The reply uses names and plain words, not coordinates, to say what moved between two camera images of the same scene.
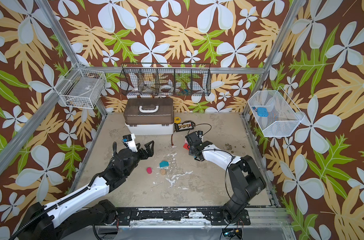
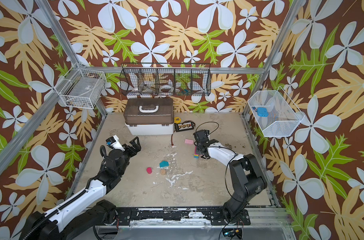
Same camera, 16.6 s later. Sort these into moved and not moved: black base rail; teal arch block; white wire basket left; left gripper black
Moved: left gripper black
Not moved: teal arch block; white wire basket left; black base rail
